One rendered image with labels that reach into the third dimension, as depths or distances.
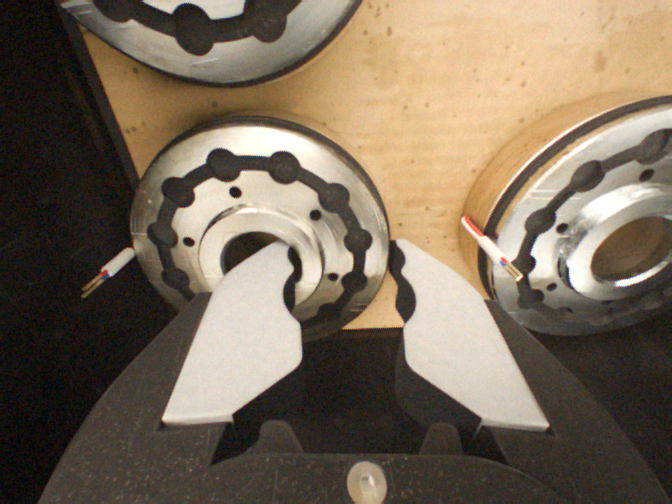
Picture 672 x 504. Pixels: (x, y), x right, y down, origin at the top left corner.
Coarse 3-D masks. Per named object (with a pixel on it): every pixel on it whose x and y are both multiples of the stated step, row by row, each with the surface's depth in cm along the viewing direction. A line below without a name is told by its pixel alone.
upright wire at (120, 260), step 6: (132, 246) 12; (126, 252) 12; (132, 252) 12; (114, 258) 11; (120, 258) 11; (126, 258) 11; (108, 264) 11; (114, 264) 11; (120, 264) 11; (102, 270) 11; (108, 270) 11; (114, 270) 11; (102, 276) 10; (108, 276) 11; (90, 282) 10; (84, 288) 10; (90, 288) 10; (84, 294) 10
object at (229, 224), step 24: (216, 216) 11; (240, 216) 10; (264, 216) 10; (288, 216) 10; (216, 240) 11; (288, 240) 11; (312, 240) 11; (216, 264) 11; (312, 264) 11; (312, 288) 12
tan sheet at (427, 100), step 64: (384, 0) 10; (448, 0) 10; (512, 0) 10; (576, 0) 10; (640, 0) 10; (128, 64) 11; (320, 64) 11; (384, 64) 11; (448, 64) 11; (512, 64) 11; (576, 64) 11; (640, 64) 11; (128, 128) 12; (384, 128) 12; (448, 128) 12; (512, 128) 12; (384, 192) 14; (448, 192) 14; (448, 256) 15; (384, 320) 18
